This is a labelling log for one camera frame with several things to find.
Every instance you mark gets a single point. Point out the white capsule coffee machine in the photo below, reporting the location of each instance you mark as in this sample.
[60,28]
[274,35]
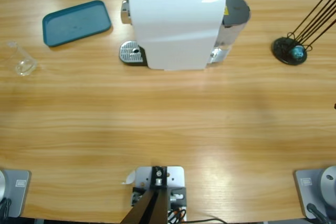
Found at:
[173,30]

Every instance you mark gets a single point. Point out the teal coffee capsule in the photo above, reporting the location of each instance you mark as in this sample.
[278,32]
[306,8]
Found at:
[298,52]

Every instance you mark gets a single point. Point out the clear glass cup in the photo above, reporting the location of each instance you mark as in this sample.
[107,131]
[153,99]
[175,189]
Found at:
[25,68]

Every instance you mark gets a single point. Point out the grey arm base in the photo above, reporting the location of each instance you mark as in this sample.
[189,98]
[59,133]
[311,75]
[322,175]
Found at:
[315,190]
[15,192]

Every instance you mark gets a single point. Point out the white tape piece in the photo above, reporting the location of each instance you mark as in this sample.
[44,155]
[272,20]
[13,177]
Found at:
[130,178]

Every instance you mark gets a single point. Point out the grey lidded water tank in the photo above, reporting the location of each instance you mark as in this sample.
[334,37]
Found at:
[236,9]

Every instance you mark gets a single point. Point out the teal plastic tray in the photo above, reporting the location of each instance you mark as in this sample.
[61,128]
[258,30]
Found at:
[76,23]

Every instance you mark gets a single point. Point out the black capsule holder stand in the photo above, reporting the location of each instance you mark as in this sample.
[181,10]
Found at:
[282,51]

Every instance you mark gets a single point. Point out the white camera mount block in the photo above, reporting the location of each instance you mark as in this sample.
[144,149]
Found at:
[174,176]

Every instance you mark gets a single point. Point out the dark camera post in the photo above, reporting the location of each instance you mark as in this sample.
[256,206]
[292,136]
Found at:
[149,208]

